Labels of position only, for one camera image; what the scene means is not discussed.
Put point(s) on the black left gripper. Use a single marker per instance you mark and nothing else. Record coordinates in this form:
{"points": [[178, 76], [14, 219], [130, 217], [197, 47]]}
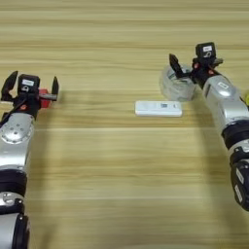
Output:
{"points": [[27, 103]]}

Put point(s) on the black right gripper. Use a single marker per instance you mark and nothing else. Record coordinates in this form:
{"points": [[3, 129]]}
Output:
{"points": [[202, 69]]}

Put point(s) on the red cube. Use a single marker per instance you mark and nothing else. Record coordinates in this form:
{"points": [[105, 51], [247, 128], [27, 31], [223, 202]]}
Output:
{"points": [[45, 99]]}

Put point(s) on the clear tape roll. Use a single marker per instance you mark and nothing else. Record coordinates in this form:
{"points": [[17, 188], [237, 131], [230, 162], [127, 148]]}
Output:
{"points": [[176, 89]]}

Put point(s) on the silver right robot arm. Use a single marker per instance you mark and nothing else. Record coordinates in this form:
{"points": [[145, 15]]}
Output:
{"points": [[227, 103]]}

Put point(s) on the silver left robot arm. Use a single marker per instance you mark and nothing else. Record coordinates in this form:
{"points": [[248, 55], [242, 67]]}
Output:
{"points": [[14, 152]]}

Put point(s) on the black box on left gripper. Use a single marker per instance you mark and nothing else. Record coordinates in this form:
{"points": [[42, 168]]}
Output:
{"points": [[28, 83]]}

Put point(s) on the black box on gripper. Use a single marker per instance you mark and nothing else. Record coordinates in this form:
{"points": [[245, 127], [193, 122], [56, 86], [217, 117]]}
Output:
{"points": [[206, 50], [28, 83]]}

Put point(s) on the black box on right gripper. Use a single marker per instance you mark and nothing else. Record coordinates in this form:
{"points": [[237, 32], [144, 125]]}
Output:
{"points": [[206, 50]]}

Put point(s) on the white rectangular device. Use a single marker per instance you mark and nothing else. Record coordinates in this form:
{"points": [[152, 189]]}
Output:
{"points": [[158, 108]]}

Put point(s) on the colourful puzzle cube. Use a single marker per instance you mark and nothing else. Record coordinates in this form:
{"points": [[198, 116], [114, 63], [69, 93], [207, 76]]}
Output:
{"points": [[247, 97]]}

